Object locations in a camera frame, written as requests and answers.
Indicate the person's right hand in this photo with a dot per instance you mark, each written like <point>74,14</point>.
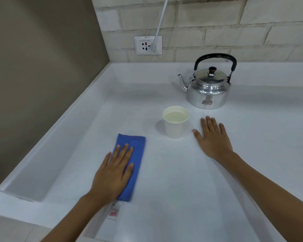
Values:
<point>214,143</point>

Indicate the person's left hand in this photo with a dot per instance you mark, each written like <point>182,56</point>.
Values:
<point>108,178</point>

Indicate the person's right little finger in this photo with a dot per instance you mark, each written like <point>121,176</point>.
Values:
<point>224,133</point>

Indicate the person's right thumb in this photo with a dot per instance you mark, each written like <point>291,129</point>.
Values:
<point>199,138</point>

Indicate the person's right middle finger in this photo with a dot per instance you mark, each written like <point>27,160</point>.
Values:
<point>210,125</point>

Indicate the person's left little finger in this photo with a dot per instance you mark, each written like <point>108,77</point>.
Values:
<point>106,162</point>

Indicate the person's left middle finger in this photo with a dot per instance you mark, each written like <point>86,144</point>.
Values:
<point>123,154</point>

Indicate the person's left thumb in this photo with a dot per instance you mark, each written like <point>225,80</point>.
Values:
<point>127,175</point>

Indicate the person's right forearm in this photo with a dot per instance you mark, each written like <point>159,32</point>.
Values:
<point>262,194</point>

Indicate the person's left forearm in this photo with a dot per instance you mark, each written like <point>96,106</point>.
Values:
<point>75,220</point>

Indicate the blue folded cloth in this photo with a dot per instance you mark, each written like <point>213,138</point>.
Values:
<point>137,148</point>

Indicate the white paper cup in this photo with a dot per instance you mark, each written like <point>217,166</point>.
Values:
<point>175,128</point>

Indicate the white label with red print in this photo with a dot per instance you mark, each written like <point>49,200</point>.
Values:
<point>113,212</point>

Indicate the white wall socket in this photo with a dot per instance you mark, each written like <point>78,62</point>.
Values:
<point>141,45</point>

